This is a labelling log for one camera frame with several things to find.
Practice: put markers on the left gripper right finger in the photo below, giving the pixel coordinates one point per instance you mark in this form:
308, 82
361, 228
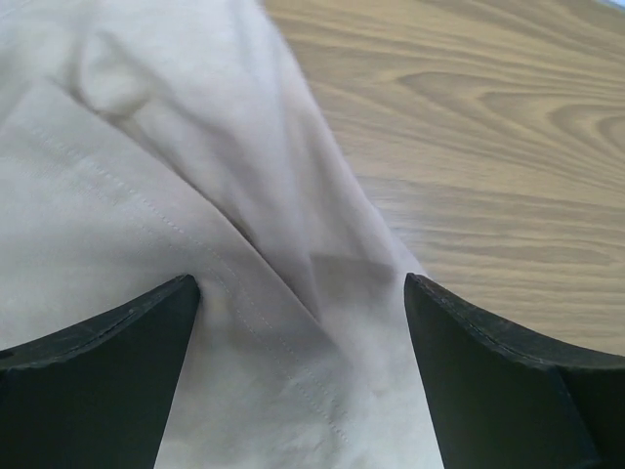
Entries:
504, 396

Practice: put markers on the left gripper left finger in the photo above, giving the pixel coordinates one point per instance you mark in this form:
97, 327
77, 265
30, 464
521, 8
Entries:
98, 394

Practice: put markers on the beige t shirt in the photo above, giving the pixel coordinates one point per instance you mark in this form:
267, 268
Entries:
141, 140

